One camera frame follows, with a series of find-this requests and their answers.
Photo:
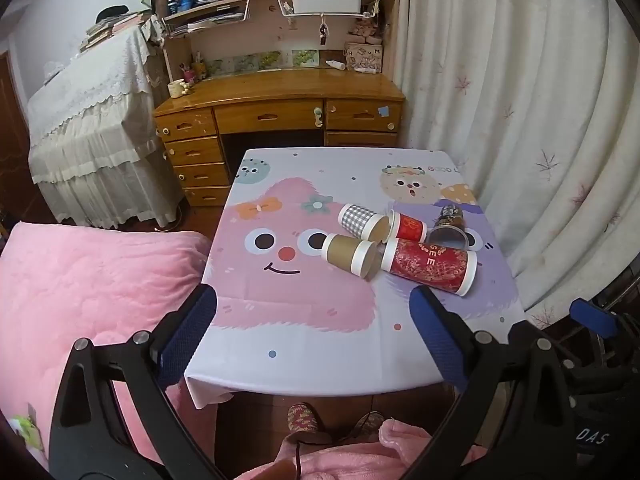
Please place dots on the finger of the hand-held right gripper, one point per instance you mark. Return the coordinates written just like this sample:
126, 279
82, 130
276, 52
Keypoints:
595, 317

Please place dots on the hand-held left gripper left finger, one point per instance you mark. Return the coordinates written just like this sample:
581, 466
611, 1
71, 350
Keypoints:
187, 330

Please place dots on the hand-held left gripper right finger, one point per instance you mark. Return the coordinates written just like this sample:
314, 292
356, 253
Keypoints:
440, 335

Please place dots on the large red paper cup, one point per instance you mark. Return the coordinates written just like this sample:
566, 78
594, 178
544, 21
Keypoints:
432, 264

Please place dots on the dark patterned paper cup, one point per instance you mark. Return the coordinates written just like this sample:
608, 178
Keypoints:
448, 227

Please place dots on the small red paper cup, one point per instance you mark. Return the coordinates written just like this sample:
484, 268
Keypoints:
410, 227

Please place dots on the brown paper cup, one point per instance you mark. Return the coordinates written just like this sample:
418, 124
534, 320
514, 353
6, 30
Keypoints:
347, 254

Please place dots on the checked paper cup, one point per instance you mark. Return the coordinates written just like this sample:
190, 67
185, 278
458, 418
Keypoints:
361, 220

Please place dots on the knitted slipper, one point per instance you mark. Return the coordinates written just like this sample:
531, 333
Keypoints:
367, 425
302, 417

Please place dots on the cartoon printed tablecloth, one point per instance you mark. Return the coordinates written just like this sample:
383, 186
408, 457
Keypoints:
320, 325

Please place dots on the pink fleece blanket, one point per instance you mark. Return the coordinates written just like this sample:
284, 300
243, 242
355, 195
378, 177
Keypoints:
75, 285

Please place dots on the person's pink fleece clothing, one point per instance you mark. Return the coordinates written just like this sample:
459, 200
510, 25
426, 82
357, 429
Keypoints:
360, 455

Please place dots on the white floral curtain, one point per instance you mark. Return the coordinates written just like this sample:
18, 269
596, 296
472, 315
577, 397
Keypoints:
515, 110

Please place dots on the lace covered piano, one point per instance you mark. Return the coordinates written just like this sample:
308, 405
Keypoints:
90, 130

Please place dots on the cream mug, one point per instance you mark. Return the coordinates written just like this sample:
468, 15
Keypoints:
175, 89

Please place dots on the brown wooden door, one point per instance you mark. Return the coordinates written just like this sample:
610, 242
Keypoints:
11, 150

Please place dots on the pen holder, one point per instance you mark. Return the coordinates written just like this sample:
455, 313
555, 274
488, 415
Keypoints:
189, 76

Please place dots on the wooden desk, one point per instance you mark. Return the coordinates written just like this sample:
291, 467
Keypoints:
280, 92

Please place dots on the printed cardboard box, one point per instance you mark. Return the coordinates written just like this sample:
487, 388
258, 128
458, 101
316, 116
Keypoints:
363, 56

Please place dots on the white tube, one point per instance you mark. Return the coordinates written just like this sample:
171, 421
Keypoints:
336, 64

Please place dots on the wooden desk hutch shelf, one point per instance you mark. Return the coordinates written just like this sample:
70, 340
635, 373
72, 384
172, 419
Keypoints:
265, 35

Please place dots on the stack of books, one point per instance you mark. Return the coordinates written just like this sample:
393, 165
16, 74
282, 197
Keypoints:
107, 30

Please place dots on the pink plush toy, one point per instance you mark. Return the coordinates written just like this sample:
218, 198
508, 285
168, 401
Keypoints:
365, 30

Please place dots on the hanging keys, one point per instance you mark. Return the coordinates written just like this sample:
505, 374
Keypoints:
323, 32

